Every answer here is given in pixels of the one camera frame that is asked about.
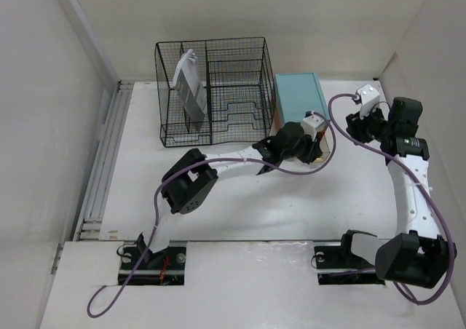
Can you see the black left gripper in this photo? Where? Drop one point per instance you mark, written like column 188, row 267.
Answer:
column 312, row 150

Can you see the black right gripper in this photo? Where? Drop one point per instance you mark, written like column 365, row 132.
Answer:
column 354, row 125

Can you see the grey packaged notebook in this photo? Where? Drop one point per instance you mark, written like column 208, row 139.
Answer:
column 189, row 88

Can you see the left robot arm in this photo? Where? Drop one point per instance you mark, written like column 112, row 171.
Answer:
column 186, row 185

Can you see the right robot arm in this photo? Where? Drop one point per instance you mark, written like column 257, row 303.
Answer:
column 418, row 254

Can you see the teal drawer box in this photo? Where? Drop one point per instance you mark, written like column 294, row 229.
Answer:
column 296, row 94

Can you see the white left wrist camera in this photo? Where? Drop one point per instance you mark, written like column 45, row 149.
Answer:
column 313, row 125

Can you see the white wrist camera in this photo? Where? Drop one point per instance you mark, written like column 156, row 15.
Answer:
column 369, row 97
column 313, row 125

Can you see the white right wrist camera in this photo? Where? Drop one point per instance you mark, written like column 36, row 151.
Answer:
column 369, row 97

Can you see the black wire mesh organizer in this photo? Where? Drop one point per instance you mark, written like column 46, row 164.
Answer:
column 237, row 76

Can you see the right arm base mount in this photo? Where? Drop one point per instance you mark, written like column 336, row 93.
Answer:
column 350, row 261

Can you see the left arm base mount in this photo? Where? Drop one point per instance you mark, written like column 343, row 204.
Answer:
column 164, row 268

